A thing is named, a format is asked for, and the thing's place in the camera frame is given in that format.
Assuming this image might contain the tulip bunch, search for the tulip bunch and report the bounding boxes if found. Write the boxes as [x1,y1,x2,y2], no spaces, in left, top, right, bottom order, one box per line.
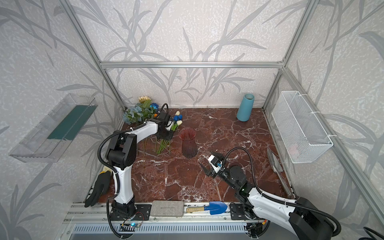
[157,111,183,154]

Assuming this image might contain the red glass vase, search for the red glass vase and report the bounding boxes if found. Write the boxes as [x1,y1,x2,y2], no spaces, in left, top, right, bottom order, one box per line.
[179,127,198,159]

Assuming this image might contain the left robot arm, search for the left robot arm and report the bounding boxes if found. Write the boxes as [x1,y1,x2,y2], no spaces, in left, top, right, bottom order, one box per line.
[97,112,174,218]

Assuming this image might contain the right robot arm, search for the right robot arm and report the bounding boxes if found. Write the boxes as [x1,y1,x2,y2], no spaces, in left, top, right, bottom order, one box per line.
[201,152,342,240]

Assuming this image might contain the teal ceramic vase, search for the teal ceramic vase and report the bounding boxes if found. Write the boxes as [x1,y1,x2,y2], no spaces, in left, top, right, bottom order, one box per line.
[237,94,255,122]

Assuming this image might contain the teal hydrangea bouquet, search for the teal hydrangea bouquet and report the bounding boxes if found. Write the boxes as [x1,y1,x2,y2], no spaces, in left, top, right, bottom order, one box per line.
[123,96,159,125]

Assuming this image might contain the blue garden trowel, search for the blue garden trowel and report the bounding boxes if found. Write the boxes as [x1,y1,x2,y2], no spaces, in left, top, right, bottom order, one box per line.
[187,202,228,215]

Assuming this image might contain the black work glove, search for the black work glove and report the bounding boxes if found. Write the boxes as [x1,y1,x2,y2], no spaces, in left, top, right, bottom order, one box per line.
[85,167,113,208]

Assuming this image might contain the small circuit board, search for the small circuit board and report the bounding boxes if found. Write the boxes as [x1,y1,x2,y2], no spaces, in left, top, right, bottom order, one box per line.
[120,223,142,231]

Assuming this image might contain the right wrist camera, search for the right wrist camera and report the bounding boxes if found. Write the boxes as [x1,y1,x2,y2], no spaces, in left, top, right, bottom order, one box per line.
[208,155,223,174]

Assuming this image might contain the white wire basket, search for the white wire basket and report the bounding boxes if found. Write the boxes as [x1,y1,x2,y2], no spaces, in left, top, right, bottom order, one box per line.
[272,91,334,164]

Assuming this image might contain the clear plastic wall shelf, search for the clear plastic wall shelf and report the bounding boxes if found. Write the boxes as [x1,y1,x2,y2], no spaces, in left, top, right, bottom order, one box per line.
[9,94,98,163]

